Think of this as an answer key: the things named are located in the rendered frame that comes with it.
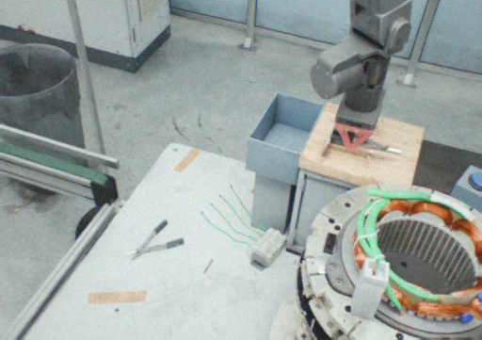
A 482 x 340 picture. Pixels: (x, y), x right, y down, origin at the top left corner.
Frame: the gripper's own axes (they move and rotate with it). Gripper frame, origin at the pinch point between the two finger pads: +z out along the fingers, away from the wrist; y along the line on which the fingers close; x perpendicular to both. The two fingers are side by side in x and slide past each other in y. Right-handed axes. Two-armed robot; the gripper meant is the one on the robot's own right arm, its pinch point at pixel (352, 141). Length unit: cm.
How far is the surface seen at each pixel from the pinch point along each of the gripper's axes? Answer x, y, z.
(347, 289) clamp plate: 6.2, 31.5, -2.2
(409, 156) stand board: 10.3, -3.4, 3.2
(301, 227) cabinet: -6.0, 5.3, 22.3
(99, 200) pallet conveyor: -60, 4, 38
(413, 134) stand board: 10.2, -10.4, 3.6
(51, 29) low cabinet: -195, -133, 95
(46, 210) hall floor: -123, -27, 108
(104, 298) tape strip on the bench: -39, 32, 29
